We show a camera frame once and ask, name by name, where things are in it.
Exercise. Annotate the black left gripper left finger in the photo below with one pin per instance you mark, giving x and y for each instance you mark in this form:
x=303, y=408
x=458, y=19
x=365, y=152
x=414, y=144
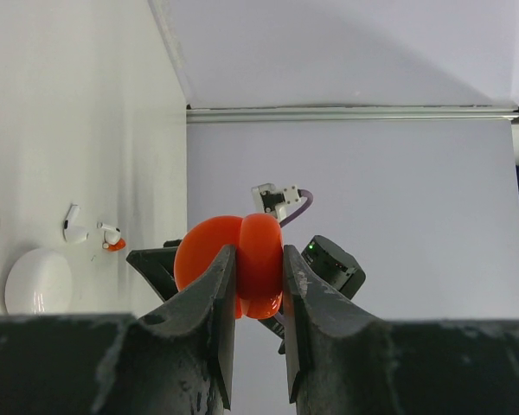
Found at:
x=177, y=359

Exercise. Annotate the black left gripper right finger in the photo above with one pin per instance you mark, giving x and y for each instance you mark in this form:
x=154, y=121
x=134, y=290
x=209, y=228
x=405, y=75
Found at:
x=342, y=360

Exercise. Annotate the orange earbud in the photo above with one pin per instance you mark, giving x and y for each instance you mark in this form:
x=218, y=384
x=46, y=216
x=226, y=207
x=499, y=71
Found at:
x=121, y=244

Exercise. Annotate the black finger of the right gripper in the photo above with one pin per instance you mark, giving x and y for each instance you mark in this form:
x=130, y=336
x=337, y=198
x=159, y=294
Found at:
x=156, y=266

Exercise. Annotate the white earbud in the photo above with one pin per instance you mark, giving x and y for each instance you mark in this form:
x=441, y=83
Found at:
x=72, y=233
x=111, y=234

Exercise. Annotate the orange round charging case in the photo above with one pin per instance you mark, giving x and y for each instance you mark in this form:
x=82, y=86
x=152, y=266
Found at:
x=258, y=241

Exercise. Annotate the aluminium frame rail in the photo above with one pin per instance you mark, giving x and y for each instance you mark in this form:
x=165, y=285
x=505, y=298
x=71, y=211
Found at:
x=349, y=113

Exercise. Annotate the white round charging case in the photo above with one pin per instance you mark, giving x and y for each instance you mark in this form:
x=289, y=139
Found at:
x=40, y=282

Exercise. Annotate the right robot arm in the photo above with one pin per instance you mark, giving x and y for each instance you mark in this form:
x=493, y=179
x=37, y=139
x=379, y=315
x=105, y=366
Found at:
x=333, y=270

